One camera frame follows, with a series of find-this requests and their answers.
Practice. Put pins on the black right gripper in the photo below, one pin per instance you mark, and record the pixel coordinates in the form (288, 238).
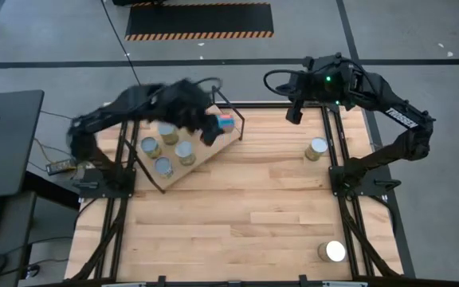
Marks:
(301, 87)

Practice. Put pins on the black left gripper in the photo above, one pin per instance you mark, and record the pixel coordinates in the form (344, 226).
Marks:
(185, 105)

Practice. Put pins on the blue and pink object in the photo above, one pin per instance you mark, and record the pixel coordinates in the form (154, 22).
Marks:
(226, 123)

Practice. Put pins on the green pears label can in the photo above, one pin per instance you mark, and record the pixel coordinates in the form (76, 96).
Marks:
(184, 152)
(169, 133)

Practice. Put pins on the green oranges label can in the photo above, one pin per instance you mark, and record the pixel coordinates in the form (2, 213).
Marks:
(316, 148)
(332, 251)

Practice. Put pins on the fruit mix label can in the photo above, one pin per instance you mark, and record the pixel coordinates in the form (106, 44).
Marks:
(163, 166)

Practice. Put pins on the green spaghetti can red band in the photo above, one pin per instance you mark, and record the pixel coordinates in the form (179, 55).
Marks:
(150, 147)

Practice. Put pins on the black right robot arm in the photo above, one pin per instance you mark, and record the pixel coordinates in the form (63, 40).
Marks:
(401, 117)

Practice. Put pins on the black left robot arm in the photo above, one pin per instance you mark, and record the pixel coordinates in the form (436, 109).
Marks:
(134, 101)

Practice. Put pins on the black mat striped edge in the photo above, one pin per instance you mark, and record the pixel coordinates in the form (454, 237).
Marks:
(199, 18)

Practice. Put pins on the black desk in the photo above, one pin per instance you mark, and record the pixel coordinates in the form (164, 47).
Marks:
(6, 151)

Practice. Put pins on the grey side desk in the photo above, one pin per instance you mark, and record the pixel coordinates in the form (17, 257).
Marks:
(14, 223)

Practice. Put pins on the wooden shelf black metal frame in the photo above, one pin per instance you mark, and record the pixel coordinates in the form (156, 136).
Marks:
(209, 155)

